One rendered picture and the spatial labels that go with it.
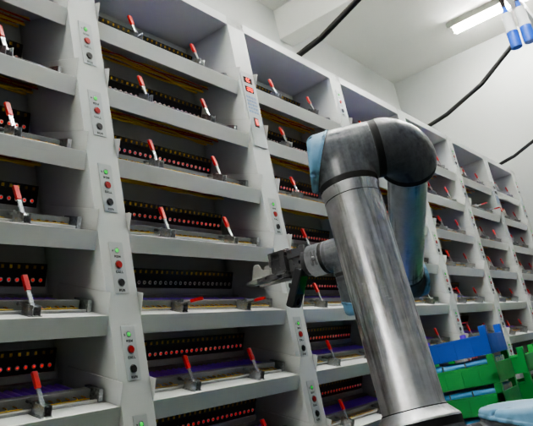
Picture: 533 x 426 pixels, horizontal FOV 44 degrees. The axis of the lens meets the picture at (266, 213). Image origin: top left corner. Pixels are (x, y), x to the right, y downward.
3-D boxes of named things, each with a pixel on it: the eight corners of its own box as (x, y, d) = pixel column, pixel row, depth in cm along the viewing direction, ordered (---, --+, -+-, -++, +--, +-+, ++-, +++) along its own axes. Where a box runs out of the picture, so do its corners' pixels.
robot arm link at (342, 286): (389, 308, 170) (376, 262, 172) (346, 319, 170) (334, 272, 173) (385, 309, 179) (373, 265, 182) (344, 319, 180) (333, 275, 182)
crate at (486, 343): (508, 349, 199) (500, 323, 201) (491, 353, 182) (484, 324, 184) (415, 368, 213) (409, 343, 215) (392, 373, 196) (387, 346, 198)
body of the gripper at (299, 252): (278, 256, 194) (313, 245, 188) (284, 284, 192) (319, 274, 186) (264, 254, 188) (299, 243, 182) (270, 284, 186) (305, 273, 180)
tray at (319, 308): (384, 318, 257) (387, 282, 258) (301, 323, 208) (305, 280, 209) (339, 310, 269) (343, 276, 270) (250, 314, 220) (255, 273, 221)
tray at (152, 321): (284, 324, 201) (288, 293, 201) (138, 333, 152) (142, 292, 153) (233, 314, 213) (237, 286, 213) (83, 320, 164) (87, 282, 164)
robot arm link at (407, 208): (427, 92, 129) (420, 268, 183) (365, 107, 129) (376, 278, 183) (447, 133, 122) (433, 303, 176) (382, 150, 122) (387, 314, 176)
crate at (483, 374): (515, 375, 197) (508, 349, 199) (500, 382, 180) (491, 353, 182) (422, 392, 211) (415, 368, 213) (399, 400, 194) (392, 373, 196)
